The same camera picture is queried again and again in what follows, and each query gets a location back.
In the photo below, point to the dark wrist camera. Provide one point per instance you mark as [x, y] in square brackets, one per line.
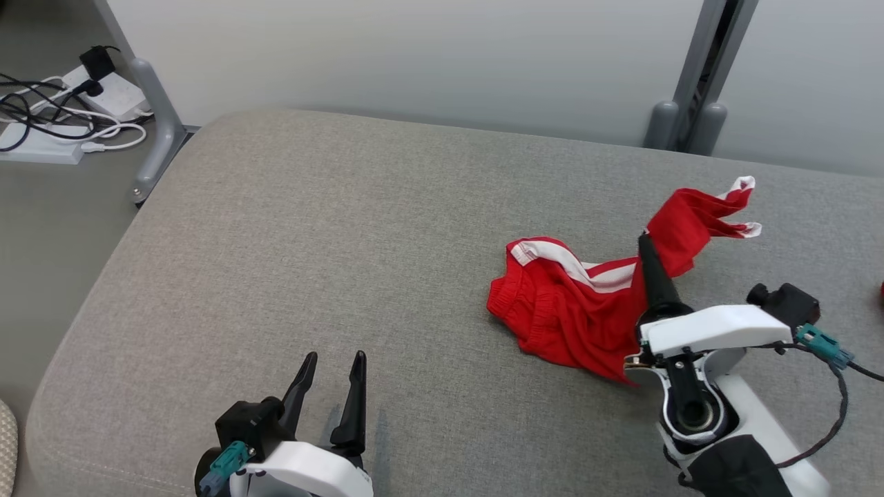
[252, 424]
[791, 304]

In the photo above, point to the white power strip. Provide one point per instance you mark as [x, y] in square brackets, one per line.
[41, 148]
[121, 96]

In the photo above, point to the dark left wrist camera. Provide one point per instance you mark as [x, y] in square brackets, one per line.
[252, 424]

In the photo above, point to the beige textured cushion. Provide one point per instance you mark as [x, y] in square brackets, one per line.
[5, 449]

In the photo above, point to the black power adapter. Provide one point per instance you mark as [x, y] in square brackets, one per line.
[99, 62]

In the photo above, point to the grey metal support leg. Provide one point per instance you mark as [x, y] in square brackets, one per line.
[162, 131]

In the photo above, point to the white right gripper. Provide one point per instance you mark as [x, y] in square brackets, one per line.
[711, 328]

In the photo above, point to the red shorts with white stripes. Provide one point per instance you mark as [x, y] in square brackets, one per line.
[552, 310]

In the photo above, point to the grey cylindrical post foot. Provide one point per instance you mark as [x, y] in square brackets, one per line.
[661, 128]
[708, 131]

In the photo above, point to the grey metal partition post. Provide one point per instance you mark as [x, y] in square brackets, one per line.
[697, 55]

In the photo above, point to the dark right wrist camera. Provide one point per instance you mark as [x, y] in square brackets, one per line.
[791, 304]

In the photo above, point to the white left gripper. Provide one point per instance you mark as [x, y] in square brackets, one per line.
[311, 473]

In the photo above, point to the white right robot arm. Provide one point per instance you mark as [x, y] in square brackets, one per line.
[766, 431]

